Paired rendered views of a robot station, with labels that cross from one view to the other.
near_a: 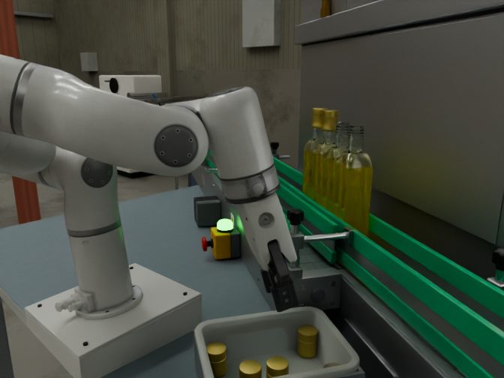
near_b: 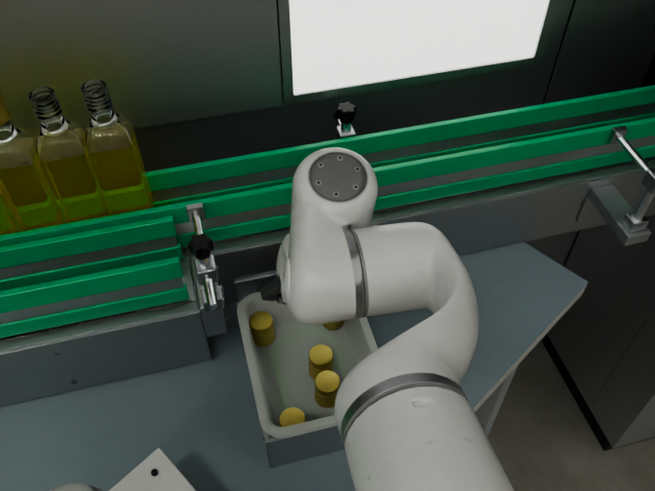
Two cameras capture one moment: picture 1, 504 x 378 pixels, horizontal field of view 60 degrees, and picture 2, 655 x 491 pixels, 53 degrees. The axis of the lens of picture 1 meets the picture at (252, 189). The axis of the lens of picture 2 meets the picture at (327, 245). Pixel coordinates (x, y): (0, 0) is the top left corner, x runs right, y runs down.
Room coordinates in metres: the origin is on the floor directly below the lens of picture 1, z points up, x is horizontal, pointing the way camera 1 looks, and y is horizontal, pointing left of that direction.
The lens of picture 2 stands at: (0.56, 0.44, 1.59)
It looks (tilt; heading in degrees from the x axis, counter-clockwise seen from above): 49 degrees down; 270
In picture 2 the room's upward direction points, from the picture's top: straight up
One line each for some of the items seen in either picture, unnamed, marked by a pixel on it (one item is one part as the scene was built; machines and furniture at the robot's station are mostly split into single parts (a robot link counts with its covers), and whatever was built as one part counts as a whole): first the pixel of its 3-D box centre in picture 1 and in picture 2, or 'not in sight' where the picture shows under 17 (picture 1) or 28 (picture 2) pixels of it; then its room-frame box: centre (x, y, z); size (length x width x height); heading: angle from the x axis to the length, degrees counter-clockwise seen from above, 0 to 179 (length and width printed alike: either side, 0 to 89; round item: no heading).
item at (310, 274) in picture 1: (314, 291); (211, 294); (0.72, -0.12, 0.85); 0.09 x 0.04 x 0.07; 105
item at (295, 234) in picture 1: (307, 242); (204, 259); (0.72, -0.10, 0.95); 0.17 x 0.03 x 0.12; 105
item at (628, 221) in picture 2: not in sight; (633, 197); (0.10, -0.26, 0.90); 0.17 x 0.05 x 0.23; 105
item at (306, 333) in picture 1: (307, 340); (261, 328); (0.65, -0.10, 0.79); 0.04 x 0.04 x 0.04
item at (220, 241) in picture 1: (224, 242); not in sight; (1.11, 0.08, 0.79); 0.07 x 0.07 x 0.07; 15
